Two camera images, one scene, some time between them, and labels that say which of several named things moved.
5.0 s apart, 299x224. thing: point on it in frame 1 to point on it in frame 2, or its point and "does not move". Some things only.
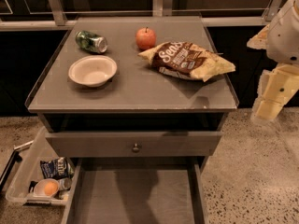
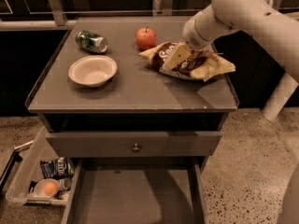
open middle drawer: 136,190 does not move
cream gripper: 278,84 to 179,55
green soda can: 91,41 does not move
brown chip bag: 187,61 does not move
